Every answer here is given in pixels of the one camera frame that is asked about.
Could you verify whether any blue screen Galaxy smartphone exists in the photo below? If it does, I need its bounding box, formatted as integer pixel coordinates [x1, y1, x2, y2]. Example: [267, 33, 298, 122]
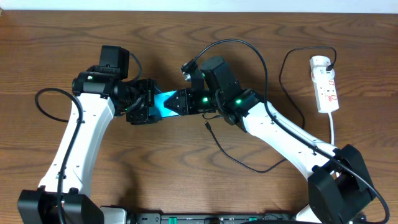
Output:
[148, 89, 182, 120]

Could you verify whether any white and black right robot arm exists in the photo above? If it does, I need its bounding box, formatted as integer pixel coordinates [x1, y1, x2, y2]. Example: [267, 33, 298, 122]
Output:
[159, 57, 376, 223]

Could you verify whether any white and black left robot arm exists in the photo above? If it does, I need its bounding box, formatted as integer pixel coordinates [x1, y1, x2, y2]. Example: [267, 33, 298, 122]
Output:
[17, 72, 155, 223]

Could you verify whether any white power strip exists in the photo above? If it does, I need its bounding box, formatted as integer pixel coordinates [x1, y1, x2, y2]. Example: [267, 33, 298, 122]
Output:
[310, 55, 339, 113]

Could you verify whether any black USB charging cable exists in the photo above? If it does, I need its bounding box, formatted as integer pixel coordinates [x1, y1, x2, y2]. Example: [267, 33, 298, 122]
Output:
[201, 45, 338, 174]

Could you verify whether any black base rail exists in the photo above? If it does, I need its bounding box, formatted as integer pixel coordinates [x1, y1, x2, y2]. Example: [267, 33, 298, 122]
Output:
[99, 206, 308, 224]

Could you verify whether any white power strip cord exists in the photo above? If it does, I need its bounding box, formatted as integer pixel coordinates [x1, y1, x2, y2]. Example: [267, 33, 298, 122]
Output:
[327, 112, 340, 178]

